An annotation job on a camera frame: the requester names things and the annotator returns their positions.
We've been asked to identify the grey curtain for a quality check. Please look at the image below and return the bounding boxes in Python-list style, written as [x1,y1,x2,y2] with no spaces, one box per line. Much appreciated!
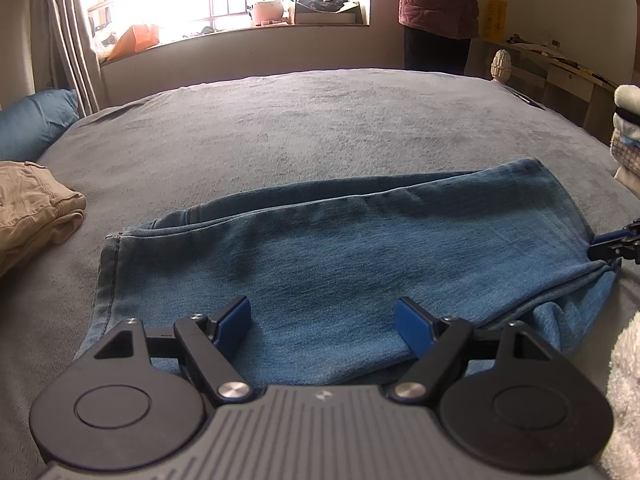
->
[35,0,108,111]

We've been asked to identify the blue pillow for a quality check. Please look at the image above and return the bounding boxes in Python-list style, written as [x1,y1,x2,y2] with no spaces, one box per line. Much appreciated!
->
[0,89,81,162]

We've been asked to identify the folded beige pants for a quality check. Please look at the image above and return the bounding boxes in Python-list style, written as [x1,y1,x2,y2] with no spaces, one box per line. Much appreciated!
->
[0,161,87,278]

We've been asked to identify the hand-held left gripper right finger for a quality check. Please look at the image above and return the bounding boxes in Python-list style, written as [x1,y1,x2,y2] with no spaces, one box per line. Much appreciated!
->
[391,297,556,404]

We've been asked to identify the cream bedpost finial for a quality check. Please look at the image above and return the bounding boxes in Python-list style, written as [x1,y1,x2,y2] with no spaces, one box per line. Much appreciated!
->
[489,50,516,83]

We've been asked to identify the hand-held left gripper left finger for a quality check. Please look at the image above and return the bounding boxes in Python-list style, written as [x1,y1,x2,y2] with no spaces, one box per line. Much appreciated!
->
[94,295,255,404]

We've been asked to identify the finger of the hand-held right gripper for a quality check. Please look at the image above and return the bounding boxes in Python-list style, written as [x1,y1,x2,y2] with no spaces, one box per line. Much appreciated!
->
[589,241,640,263]
[592,219,640,243]

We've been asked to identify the cardboard box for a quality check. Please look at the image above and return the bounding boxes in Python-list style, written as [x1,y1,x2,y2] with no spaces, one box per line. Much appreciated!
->
[292,0,362,26]

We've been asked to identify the orange bag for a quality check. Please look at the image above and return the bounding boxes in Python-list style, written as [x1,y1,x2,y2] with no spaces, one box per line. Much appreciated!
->
[107,24,161,61]

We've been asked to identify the blue denim jeans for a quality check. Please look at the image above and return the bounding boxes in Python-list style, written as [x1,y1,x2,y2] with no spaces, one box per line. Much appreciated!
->
[75,157,623,386]

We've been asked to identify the cream desk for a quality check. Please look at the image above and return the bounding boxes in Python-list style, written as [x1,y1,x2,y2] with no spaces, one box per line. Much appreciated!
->
[467,37,621,141]

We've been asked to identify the stack of folded cloths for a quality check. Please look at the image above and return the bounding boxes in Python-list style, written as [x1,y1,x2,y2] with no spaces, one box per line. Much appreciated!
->
[610,84,640,186]

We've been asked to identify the white fluffy cloth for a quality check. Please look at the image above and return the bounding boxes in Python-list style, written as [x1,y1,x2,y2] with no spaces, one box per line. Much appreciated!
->
[600,312,640,480]

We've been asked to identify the pink pot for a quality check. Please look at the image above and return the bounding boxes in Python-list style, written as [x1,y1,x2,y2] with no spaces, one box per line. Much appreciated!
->
[249,1,287,27]

